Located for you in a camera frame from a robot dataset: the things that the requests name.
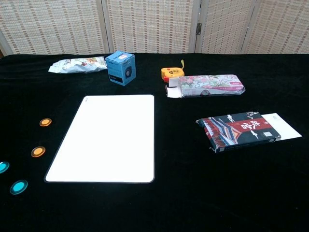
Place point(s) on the woven folding screen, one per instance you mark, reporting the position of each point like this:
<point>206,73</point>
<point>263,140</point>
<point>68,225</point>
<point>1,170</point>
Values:
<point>149,24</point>

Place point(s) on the black velvet tablecloth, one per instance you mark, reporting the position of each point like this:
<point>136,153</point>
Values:
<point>193,193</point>

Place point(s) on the small blue cardboard box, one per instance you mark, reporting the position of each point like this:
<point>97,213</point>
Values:
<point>120,70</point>

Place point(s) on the white magnetic board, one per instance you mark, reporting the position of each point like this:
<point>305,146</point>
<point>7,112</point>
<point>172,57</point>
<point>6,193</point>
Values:
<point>103,140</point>

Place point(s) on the orange disc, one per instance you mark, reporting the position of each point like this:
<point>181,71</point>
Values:
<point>38,151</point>
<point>45,122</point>

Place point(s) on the metal screen hinge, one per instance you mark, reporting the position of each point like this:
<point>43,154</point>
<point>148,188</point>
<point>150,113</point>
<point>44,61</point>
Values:
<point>198,28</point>

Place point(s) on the pink floral long box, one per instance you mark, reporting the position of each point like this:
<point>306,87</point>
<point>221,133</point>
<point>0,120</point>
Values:
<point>210,84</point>

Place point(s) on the yellow tape measure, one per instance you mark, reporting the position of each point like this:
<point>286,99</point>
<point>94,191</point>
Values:
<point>171,72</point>

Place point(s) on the cyan disc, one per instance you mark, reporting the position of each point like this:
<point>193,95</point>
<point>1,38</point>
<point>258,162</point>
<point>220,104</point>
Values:
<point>18,186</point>
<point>3,167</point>

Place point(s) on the white printed snack bag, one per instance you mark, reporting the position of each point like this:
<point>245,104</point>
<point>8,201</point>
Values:
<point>77,65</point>

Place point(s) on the dark red patterned box sleeve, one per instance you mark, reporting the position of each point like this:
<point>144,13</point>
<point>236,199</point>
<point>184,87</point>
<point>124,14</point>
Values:
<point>236,133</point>

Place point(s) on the white inner box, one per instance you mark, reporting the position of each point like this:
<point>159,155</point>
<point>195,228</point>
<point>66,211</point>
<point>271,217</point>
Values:
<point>285,128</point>

